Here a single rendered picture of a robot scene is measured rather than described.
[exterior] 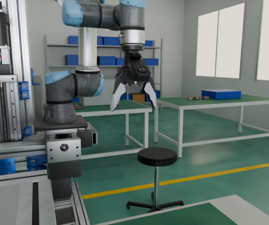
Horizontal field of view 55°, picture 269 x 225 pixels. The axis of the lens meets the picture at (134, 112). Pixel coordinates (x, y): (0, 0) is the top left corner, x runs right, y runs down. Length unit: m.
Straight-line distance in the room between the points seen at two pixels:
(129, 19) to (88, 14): 0.13
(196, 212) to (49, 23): 6.59
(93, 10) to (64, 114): 0.53
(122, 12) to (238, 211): 0.83
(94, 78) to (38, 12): 6.10
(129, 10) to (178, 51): 7.49
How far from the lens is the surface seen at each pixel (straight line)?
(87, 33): 1.23
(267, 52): 5.83
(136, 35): 0.79
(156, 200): 2.39
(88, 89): 1.24
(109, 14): 0.87
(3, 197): 0.42
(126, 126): 4.15
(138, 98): 7.18
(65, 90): 1.21
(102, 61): 6.80
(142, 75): 0.71
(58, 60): 7.18
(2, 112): 1.35
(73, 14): 0.84
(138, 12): 0.80
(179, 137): 3.68
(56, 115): 1.21
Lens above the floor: 1.29
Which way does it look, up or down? 10 degrees down
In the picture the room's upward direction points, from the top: straight up
